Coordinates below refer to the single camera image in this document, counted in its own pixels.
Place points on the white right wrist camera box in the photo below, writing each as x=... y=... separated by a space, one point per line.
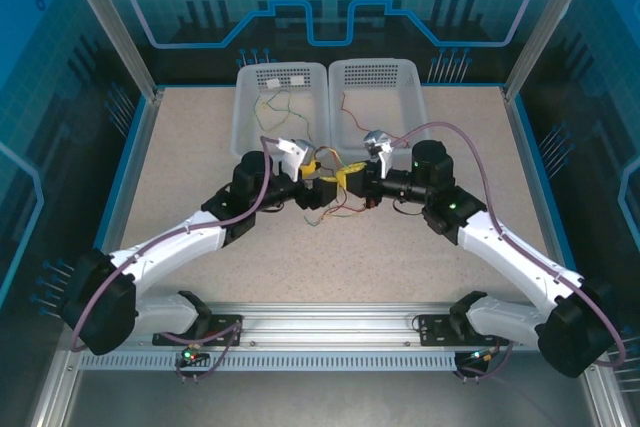
x=377 y=144

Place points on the plain white perforated plastic basket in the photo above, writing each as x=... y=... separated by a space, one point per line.
x=380 y=69

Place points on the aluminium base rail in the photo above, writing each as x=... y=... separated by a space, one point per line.
x=325 y=322

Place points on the aluminium frame post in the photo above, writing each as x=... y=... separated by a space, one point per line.
x=550 y=22
x=115 y=32

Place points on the white paper label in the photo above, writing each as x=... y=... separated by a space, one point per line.
x=297 y=81
x=272 y=83

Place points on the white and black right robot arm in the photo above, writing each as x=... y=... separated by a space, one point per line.
x=500 y=247

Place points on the white perforated basket with labels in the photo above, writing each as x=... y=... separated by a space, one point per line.
x=280 y=69

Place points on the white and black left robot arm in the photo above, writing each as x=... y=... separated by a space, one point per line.
x=170 y=243

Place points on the small lit connector board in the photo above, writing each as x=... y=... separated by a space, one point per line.
x=482 y=356
x=189 y=356

